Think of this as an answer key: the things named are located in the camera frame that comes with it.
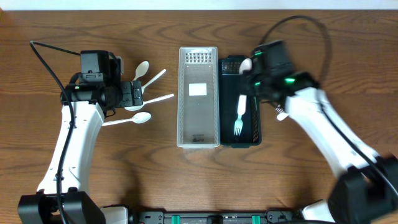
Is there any black cable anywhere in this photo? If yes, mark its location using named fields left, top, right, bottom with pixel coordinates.
left=29, top=40, right=81, bottom=224
left=259, top=14, right=333, bottom=85

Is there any black plastic mesh basket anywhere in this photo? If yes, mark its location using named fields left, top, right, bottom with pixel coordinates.
left=218, top=55, right=262, bottom=148

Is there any white plastic spoon top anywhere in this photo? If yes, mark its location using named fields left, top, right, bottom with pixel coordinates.
left=133, top=61, right=149, bottom=81

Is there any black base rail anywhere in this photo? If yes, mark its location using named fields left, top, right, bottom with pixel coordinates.
left=99, top=207, right=305, bottom=224

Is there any left black cable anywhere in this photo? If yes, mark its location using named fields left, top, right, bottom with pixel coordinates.
left=29, top=40, right=81, bottom=224

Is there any mint green plastic fork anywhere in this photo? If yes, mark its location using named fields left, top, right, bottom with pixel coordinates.
left=234, top=95, right=247, bottom=136

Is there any clear plastic mesh basket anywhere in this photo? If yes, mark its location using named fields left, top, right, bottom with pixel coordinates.
left=177, top=47, right=220, bottom=149

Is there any white plastic spoon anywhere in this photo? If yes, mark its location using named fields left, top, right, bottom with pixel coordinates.
left=124, top=93, right=174, bottom=111
left=103, top=112, right=152, bottom=126
left=133, top=61, right=149, bottom=81
left=141, top=69, right=167, bottom=94

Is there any right black cable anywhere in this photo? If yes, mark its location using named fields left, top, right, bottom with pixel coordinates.
left=259, top=14, right=333, bottom=85

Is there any cream plastic fork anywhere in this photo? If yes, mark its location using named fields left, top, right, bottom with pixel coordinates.
left=277, top=112, right=289, bottom=121

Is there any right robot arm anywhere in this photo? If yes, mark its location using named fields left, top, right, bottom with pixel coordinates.
left=239, top=58, right=397, bottom=223

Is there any pink-white plastic fork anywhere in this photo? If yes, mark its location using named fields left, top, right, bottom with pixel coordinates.
left=275, top=105, right=284, bottom=113

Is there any pink-white plastic spoon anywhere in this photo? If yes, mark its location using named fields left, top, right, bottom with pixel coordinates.
left=239, top=58, right=252, bottom=75

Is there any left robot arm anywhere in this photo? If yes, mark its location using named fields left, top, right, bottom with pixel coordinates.
left=18, top=73, right=138, bottom=223

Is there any white plastic spoon bottom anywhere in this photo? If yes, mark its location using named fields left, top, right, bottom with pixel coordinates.
left=103, top=112, right=152, bottom=126

